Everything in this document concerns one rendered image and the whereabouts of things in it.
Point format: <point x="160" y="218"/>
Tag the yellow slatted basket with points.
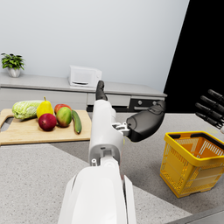
<point x="191" y="163"/>

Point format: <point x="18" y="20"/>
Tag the green cucumber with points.
<point x="76" y="121"/>

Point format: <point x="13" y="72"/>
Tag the green red mango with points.
<point x="64" y="116"/>

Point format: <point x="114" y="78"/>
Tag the dark built-in oven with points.
<point x="143" y="104"/>

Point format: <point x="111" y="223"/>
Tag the red peach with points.
<point x="59" y="107"/>

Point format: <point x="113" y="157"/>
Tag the red apple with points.
<point x="47" y="122"/>

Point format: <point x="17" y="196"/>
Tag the grey kitchen counter cabinet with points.
<point x="58" y="90"/>

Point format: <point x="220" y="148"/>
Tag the wooden cutting board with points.
<point x="43" y="131"/>

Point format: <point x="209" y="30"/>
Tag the yellow pear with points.
<point x="44" y="108"/>

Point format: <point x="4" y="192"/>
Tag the green cabbage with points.
<point x="25" y="109"/>

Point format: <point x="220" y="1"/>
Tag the potted green plant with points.
<point x="12" y="64"/>

